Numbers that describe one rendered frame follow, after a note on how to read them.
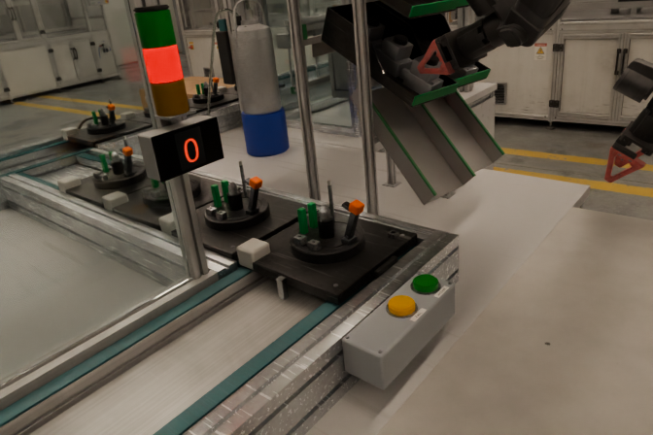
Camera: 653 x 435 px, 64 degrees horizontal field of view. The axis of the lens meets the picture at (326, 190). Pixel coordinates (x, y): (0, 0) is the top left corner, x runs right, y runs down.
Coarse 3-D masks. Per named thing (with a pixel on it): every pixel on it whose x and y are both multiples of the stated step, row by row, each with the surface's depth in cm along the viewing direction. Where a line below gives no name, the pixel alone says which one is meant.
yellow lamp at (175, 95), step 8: (152, 88) 78; (160, 88) 77; (168, 88) 77; (176, 88) 78; (184, 88) 79; (160, 96) 78; (168, 96) 78; (176, 96) 78; (184, 96) 79; (160, 104) 78; (168, 104) 78; (176, 104) 78; (184, 104) 79; (160, 112) 79; (168, 112) 78; (176, 112) 79; (184, 112) 79
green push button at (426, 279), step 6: (420, 276) 84; (426, 276) 84; (432, 276) 84; (414, 282) 83; (420, 282) 83; (426, 282) 83; (432, 282) 82; (414, 288) 83; (420, 288) 82; (426, 288) 81; (432, 288) 82
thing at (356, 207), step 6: (342, 204) 90; (348, 204) 91; (354, 204) 88; (360, 204) 89; (348, 210) 90; (354, 210) 89; (360, 210) 89; (354, 216) 89; (348, 222) 91; (354, 222) 90; (348, 228) 92; (354, 228) 92; (348, 234) 92
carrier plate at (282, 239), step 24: (336, 216) 109; (288, 240) 101; (384, 240) 97; (408, 240) 96; (264, 264) 93; (288, 264) 92; (312, 264) 91; (336, 264) 91; (360, 264) 90; (312, 288) 86; (336, 288) 84
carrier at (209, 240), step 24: (240, 168) 115; (216, 192) 113; (240, 192) 111; (216, 216) 108; (240, 216) 109; (264, 216) 110; (288, 216) 111; (216, 240) 104; (240, 240) 103; (264, 240) 104
